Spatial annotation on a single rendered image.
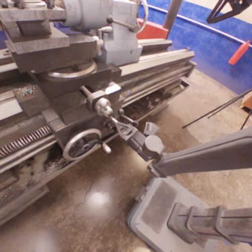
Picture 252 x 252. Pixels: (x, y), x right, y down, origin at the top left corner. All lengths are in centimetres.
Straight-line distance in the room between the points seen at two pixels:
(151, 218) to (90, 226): 51
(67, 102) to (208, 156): 48
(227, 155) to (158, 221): 84
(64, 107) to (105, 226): 100
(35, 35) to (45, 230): 123
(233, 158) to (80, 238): 114
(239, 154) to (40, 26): 59
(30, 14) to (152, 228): 118
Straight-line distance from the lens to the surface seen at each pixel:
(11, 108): 62
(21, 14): 47
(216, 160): 28
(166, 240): 107
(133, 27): 92
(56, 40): 50
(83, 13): 77
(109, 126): 66
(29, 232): 131
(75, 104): 49
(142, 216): 99
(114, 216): 121
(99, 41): 66
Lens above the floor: 120
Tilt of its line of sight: 53 degrees down
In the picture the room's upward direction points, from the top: 16 degrees clockwise
